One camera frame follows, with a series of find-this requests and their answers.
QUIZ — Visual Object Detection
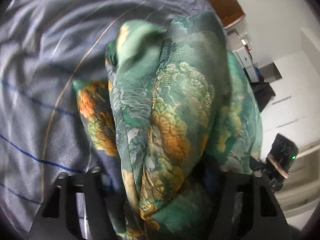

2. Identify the brown wooden headboard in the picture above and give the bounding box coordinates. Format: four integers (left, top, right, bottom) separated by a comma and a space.
208, 0, 246, 29

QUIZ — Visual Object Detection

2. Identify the green landscape print silk garment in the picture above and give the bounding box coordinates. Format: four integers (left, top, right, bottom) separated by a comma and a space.
73, 11, 262, 239

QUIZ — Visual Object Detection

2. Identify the white wardrobe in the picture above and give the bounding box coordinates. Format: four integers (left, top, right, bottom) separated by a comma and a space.
261, 27, 319, 154

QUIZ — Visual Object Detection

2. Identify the blue checked bed cover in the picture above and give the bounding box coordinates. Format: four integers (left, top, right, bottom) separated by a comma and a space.
1, 0, 226, 239

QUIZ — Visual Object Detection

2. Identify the black jacket on chair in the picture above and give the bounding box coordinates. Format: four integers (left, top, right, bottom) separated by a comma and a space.
250, 82, 276, 112

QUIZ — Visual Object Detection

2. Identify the white desk with drawers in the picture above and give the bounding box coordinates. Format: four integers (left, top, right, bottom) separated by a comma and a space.
227, 31, 259, 82

